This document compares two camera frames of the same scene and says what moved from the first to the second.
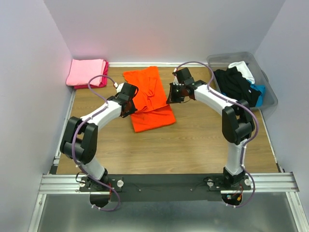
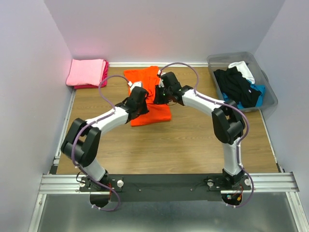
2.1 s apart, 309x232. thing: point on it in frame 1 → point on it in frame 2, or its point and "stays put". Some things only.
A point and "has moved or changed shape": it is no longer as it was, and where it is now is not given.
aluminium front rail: x=279 y=182 stays put
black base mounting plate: x=161 y=187 stays put
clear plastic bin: x=238 y=75 stays put
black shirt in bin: x=232 y=83 stays put
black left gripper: x=132 y=110 → x=144 y=110
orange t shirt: x=153 y=110 has moved or changed shape
